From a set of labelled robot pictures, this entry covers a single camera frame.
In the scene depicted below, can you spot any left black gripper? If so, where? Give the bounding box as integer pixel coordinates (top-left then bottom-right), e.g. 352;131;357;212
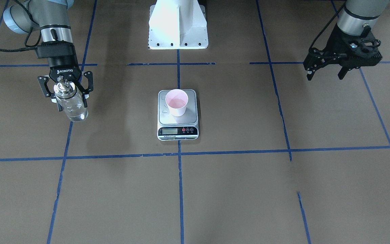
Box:
303;24;354;81

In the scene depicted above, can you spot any pink plastic cup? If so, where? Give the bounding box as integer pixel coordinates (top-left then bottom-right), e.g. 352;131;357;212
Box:
165;89;189;117

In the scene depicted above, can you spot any silver digital kitchen scale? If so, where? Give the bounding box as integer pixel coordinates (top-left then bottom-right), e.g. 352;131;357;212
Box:
157;89;200;141

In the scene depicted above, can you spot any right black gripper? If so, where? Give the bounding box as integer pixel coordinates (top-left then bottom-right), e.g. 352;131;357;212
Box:
38;41;93;111

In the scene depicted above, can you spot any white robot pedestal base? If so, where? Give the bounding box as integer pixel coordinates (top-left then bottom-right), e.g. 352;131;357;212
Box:
148;0;209;50

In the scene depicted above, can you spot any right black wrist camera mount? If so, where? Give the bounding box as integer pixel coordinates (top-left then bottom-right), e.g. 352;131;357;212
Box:
35;42;75;58

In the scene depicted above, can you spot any clear glass sauce bottle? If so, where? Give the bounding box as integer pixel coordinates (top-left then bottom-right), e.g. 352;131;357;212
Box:
53;76;88;122

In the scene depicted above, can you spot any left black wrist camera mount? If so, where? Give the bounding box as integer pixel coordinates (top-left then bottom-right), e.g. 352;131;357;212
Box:
343;25;383;68

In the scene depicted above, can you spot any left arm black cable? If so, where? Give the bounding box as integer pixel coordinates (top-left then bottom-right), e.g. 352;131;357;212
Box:
308;10;343;55

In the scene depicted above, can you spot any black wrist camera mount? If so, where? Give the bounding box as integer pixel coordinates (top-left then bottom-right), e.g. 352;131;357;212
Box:
35;42;75;58
343;25;383;68

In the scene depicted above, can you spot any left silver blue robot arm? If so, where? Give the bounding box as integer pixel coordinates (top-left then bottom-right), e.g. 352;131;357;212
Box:
303;0;389;80

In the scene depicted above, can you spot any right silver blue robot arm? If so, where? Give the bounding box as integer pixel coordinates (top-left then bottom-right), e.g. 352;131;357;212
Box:
3;0;93;107

